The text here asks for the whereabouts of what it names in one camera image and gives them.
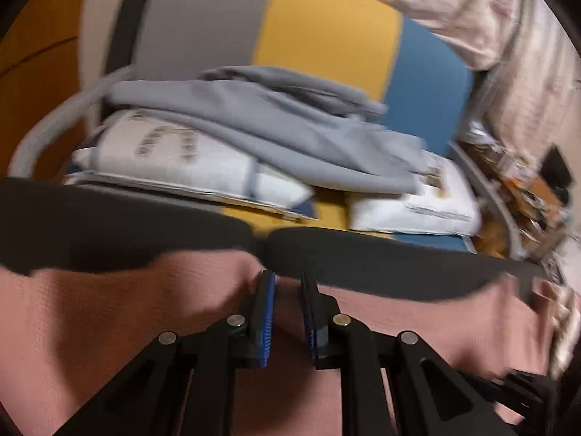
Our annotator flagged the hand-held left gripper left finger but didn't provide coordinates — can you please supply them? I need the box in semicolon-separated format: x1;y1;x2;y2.
54;270;276;436

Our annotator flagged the grey yellow blue chair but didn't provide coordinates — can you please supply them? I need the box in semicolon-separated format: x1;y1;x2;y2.
8;0;523;259

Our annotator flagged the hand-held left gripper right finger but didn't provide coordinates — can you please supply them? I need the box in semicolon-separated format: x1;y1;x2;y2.
301;272;518;436

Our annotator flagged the wooden wardrobe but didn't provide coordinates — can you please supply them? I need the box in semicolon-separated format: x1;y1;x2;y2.
0;0;94;178

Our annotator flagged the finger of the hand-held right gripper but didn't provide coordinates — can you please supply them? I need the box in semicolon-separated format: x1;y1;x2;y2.
467;370;548;416

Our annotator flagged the grey-blue garment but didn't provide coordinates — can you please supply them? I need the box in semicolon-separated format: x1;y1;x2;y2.
106;65;431;194

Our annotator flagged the black monitor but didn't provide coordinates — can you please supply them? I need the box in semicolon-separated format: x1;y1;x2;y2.
541;144;572;188

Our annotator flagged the white striped print cushion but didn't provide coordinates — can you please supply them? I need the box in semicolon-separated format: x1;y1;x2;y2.
67;109;315;219

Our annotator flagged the pink knit sweater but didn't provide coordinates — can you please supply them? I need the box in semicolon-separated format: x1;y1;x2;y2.
0;250;566;436

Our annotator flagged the pale patterned curtain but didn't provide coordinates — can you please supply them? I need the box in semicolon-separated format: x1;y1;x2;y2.
311;0;581;171

